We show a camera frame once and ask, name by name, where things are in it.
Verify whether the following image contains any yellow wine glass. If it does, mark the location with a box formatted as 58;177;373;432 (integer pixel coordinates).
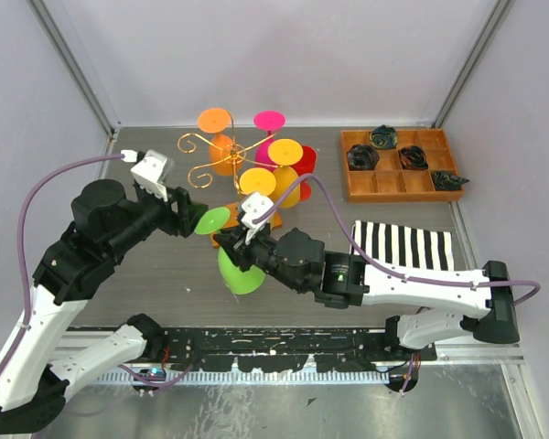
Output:
239;167;276;197
268;139;303;202

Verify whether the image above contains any purple cable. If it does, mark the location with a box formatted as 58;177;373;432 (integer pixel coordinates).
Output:
253;173;542;394
0;153;129;408

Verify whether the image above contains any dark rolled tie top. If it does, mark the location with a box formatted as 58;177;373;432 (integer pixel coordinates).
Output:
370;124;398;150

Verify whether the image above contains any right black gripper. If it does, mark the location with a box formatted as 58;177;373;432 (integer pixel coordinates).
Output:
214;218;307;293

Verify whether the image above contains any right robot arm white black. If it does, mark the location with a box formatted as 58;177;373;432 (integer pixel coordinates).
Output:
214;226;520;360

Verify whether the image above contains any orange plastic wine glass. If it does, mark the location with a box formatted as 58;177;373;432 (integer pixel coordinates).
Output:
198;107;239;177

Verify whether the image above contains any red plastic wine glass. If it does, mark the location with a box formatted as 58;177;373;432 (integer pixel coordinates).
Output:
295;145;318;202

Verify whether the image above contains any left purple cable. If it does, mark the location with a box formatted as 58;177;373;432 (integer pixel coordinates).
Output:
0;153;129;408

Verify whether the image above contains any magenta plastic wine glass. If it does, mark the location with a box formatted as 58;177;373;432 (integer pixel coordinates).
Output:
253;110;285;170

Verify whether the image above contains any green plastic wine glass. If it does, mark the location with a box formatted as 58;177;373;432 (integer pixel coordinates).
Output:
195;205;266;295

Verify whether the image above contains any wooden compartment tray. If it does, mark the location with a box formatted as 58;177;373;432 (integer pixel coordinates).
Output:
339;128;465;203

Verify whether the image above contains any dark rolled tie right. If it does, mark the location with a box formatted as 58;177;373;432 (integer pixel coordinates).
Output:
431;170;469;191

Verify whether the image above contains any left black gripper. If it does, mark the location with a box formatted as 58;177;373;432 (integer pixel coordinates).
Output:
107;180;210;260

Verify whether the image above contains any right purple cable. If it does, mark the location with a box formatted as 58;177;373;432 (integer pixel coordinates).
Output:
253;173;542;394

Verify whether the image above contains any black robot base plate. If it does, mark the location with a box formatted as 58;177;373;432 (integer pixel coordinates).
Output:
112;327;438;374

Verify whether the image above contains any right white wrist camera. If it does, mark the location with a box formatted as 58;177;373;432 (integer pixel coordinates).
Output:
238;192;275;244

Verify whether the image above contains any dark rolled tie middle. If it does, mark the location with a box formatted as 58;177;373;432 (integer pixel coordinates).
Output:
399;145;429;171

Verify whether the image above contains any black white striped cloth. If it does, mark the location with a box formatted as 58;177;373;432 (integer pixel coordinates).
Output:
351;220;455;271

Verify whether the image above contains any dark rolled tie left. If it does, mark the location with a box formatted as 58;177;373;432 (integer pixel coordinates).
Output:
346;144;380;171

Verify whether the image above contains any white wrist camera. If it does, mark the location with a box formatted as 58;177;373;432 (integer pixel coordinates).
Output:
120;149;175;202
238;192;275;244

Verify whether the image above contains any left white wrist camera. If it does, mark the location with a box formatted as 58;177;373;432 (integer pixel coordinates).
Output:
120;149;175;202

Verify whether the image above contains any grey slotted cable duct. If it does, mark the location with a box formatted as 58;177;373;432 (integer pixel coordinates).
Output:
93;368;390;388

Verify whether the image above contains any gold wire wine glass rack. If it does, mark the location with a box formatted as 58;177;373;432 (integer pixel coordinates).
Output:
177;109;285;230

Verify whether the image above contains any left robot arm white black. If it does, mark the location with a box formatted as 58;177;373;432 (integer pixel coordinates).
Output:
0;179;209;435

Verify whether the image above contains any dark rolled tie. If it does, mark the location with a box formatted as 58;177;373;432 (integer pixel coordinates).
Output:
399;145;429;171
370;124;398;150
431;170;469;191
346;144;380;171

